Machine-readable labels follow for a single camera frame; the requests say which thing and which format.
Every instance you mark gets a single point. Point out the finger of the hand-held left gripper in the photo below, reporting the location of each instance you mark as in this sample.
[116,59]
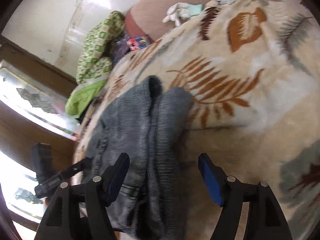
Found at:
[77,166]

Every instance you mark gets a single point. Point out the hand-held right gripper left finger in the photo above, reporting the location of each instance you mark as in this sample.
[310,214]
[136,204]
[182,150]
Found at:
[118,177]

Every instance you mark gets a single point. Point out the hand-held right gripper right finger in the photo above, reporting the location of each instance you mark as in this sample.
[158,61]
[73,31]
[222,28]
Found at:
[210,180]

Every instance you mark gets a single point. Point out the blue denim pants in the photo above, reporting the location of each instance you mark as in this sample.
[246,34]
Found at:
[142,142]

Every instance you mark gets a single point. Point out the lime green cloth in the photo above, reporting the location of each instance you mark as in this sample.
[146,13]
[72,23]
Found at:
[82,96]

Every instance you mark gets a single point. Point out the leaf print blanket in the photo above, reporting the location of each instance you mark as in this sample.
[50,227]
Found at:
[237,80]

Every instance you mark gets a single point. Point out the purple patterned cloth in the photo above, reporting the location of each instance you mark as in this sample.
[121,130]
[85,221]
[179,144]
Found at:
[120,51]

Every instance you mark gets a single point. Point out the green patterned cloth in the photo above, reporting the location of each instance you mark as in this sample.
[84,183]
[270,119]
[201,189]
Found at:
[97,45]

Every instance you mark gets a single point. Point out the colourful small box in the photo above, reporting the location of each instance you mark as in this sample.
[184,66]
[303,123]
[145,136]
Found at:
[137,42]

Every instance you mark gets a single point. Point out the white glove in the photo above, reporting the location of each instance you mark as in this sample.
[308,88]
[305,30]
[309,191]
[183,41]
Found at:
[178,12]

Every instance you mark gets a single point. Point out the pink brown sofa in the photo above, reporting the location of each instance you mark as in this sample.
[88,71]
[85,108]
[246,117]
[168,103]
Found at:
[155,7]

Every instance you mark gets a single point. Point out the brown wooden door frame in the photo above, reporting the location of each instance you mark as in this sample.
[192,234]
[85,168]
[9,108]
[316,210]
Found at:
[30,135]

